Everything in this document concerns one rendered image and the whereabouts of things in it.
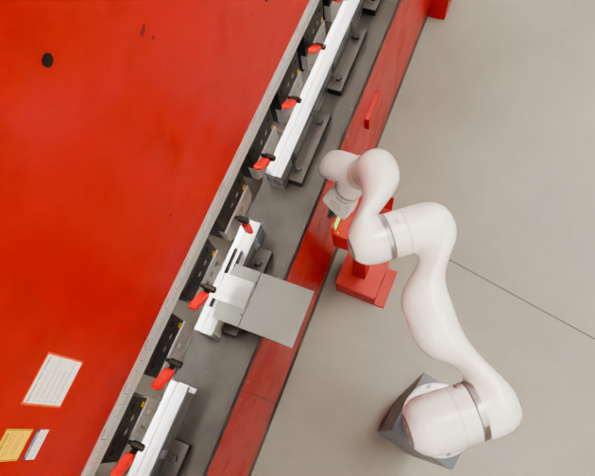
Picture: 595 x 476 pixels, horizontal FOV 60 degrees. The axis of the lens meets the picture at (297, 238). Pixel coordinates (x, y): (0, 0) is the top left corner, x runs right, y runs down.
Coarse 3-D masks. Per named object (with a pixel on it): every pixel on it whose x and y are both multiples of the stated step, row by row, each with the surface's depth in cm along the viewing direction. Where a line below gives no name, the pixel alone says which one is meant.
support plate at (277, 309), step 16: (240, 272) 159; (256, 272) 158; (256, 288) 156; (272, 288) 156; (288, 288) 155; (304, 288) 155; (224, 304) 156; (256, 304) 155; (272, 304) 154; (288, 304) 154; (304, 304) 153; (224, 320) 154; (256, 320) 153; (272, 320) 152; (288, 320) 152; (272, 336) 151; (288, 336) 150
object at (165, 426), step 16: (176, 384) 152; (176, 400) 150; (192, 400) 158; (160, 416) 149; (176, 416) 149; (160, 432) 148; (176, 432) 153; (160, 448) 146; (144, 464) 145; (160, 464) 149
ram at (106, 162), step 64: (0, 0) 55; (64, 0) 63; (128, 0) 73; (192, 0) 88; (256, 0) 111; (0, 64) 57; (64, 64) 66; (128, 64) 78; (192, 64) 95; (256, 64) 122; (0, 128) 60; (64, 128) 69; (128, 128) 83; (192, 128) 102; (256, 128) 135; (0, 192) 62; (64, 192) 73; (128, 192) 88; (192, 192) 111; (0, 256) 66; (64, 256) 78; (128, 256) 95; (0, 320) 69; (64, 320) 83; (128, 320) 103; (0, 384) 73; (64, 448) 95
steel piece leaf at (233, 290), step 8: (224, 280) 158; (232, 280) 158; (240, 280) 158; (224, 288) 157; (232, 288) 157; (240, 288) 157; (248, 288) 156; (216, 296) 157; (224, 296) 156; (232, 296) 156; (240, 296) 156; (248, 296) 154; (232, 304) 155; (240, 304) 155
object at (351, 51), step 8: (352, 32) 200; (360, 32) 199; (352, 40) 198; (360, 40) 198; (352, 48) 197; (360, 48) 198; (344, 56) 196; (352, 56) 195; (344, 64) 194; (352, 64) 195; (336, 72) 194; (344, 72) 193; (344, 80) 192; (328, 88) 191; (336, 88) 191; (344, 88) 194
